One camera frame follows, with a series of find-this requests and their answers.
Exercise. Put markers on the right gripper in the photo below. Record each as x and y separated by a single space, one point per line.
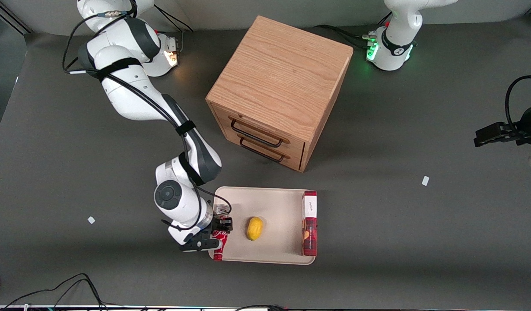
220 224

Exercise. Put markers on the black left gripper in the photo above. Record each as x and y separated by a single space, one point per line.
526 128

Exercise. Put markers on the red soda can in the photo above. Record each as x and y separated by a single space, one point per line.
217 255

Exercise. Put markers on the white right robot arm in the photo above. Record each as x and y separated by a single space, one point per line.
131 95

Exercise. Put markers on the beige plastic tray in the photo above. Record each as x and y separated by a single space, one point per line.
278 216

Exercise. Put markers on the yellow lemon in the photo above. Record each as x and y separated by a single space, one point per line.
255 228

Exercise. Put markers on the white rectangular sticker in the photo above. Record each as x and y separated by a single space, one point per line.
425 181

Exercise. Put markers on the red snack box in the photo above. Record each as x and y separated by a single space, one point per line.
309 233

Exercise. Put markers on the wooden drawer cabinet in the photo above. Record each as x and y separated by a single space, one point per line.
282 77

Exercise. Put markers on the aluminium frame rail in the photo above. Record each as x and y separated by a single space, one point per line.
10 17

